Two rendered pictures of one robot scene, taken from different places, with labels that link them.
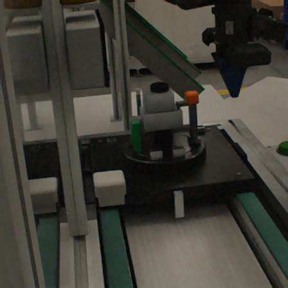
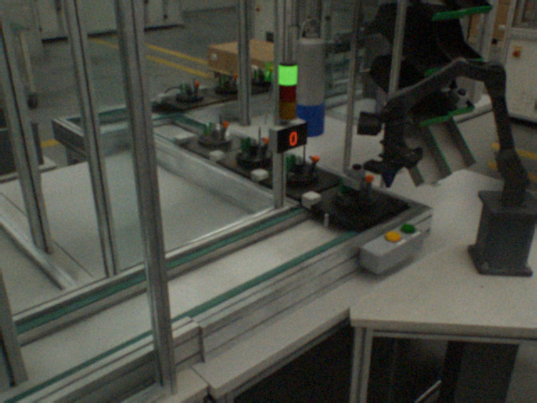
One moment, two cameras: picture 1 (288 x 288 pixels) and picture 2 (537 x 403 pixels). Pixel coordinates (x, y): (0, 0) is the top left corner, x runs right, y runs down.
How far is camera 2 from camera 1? 1.27 m
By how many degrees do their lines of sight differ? 49
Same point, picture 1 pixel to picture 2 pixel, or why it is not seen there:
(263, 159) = (388, 226)
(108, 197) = (305, 202)
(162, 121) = (351, 183)
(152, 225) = (316, 224)
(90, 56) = (273, 139)
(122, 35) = not seen: hidden behind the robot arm
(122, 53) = not seen: hidden behind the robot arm
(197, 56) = not seen: outside the picture
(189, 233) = (320, 233)
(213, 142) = (385, 207)
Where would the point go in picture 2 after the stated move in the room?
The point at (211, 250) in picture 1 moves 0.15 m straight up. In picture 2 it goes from (313, 242) to (315, 196)
